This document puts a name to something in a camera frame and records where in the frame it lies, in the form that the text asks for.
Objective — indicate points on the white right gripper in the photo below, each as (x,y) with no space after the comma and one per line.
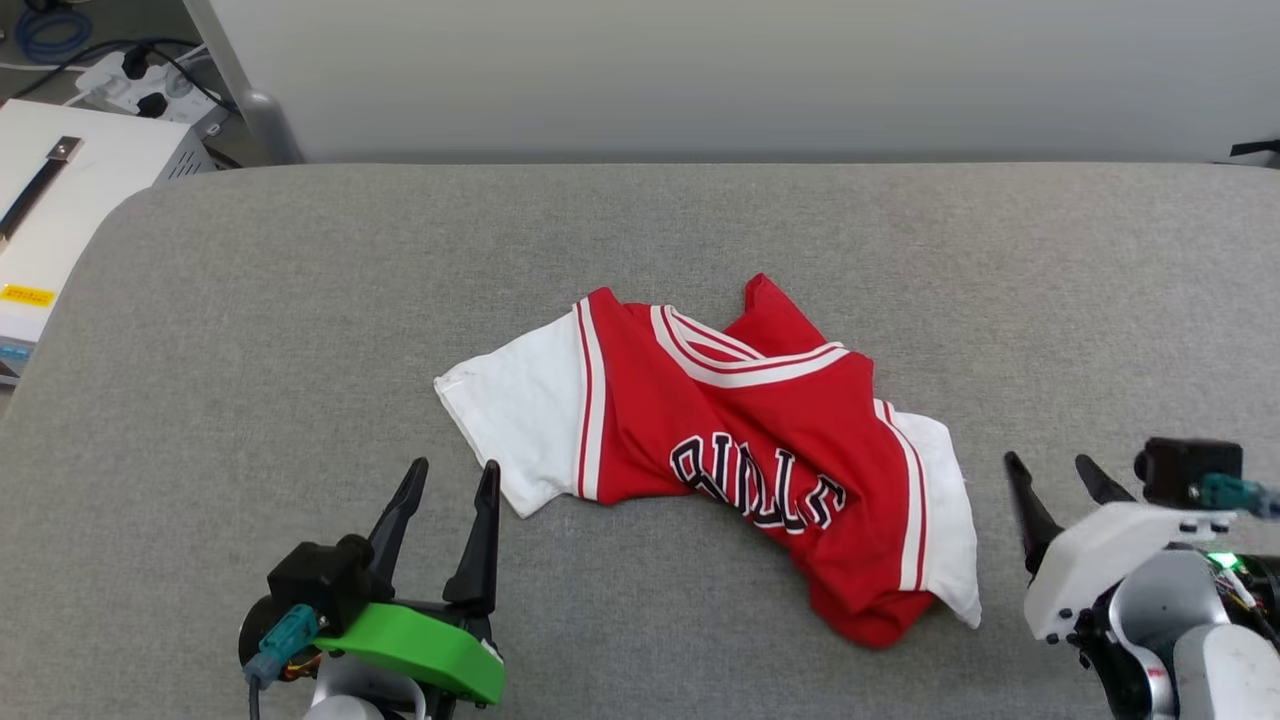
(1090,560)

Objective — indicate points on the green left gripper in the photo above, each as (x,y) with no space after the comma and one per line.
(430,650)

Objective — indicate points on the red white basketball jersey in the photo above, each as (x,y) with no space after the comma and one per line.
(700,420)

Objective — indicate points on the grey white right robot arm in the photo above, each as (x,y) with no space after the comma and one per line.
(1190,640)

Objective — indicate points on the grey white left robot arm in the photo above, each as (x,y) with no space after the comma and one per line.
(345,695)

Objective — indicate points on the black flat bar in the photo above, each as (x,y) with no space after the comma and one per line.
(1255,148)

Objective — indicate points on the yellow warning label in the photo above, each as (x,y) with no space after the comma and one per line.
(26,295)

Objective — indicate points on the white equipment box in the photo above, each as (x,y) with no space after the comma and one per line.
(110,170)

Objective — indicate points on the white power strip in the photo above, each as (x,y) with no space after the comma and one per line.
(180,95)

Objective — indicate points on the black power plug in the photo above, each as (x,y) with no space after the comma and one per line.
(152,104)
(136,62)

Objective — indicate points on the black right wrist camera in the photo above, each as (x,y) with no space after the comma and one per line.
(1180,465)

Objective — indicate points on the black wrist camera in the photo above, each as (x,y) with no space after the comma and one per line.
(320,580)
(1180,465)

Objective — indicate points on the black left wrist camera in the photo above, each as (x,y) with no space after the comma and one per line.
(320,580)

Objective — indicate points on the grey metal post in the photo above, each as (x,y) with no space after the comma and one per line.
(262,120)

